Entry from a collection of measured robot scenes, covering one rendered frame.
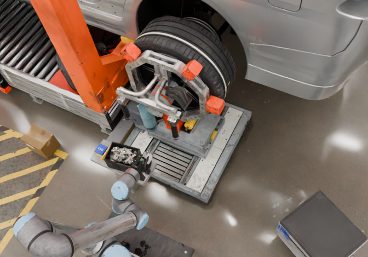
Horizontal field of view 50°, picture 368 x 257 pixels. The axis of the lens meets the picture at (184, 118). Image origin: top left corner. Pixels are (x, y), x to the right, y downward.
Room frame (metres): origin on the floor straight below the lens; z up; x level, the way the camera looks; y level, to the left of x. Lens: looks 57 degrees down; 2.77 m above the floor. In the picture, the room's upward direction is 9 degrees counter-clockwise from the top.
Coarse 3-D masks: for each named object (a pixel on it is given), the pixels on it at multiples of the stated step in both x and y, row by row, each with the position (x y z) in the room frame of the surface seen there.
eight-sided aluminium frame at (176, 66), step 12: (144, 60) 1.51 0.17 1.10; (156, 60) 1.47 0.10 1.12; (168, 60) 1.47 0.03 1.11; (132, 72) 1.59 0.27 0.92; (180, 72) 1.38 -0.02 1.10; (132, 84) 1.60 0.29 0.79; (192, 84) 1.34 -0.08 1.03; (204, 84) 1.36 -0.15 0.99; (144, 96) 1.56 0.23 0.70; (204, 96) 1.29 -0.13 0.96; (180, 108) 1.47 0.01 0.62; (204, 108) 1.30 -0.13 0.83; (192, 120) 1.35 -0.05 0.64
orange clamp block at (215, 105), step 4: (212, 96) 1.34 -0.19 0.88; (208, 100) 1.32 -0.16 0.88; (212, 100) 1.31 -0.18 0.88; (216, 100) 1.31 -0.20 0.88; (220, 100) 1.30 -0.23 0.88; (224, 100) 1.30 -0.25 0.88; (208, 104) 1.29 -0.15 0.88; (212, 104) 1.28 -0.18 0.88; (216, 104) 1.28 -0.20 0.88; (220, 104) 1.28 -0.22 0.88; (224, 104) 1.30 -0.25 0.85; (208, 108) 1.28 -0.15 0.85; (212, 108) 1.27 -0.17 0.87; (216, 108) 1.25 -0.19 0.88; (220, 108) 1.25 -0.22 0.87; (212, 112) 1.27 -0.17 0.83; (216, 112) 1.25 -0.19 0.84; (220, 112) 1.25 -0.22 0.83
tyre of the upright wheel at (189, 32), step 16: (144, 32) 1.72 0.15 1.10; (160, 32) 1.63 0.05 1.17; (176, 32) 1.60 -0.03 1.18; (192, 32) 1.59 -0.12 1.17; (208, 32) 1.60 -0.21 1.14; (144, 48) 1.61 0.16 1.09; (160, 48) 1.54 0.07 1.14; (176, 48) 1.49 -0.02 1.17; (192, 48) 1.49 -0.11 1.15; (208, 48) 1.51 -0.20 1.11; (224, 48) 1.54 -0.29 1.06; (208, 64) 1.42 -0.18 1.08; (224, 64) 1.47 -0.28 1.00; (208, 80) 1.37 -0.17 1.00; (224, 96) 1.38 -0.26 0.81
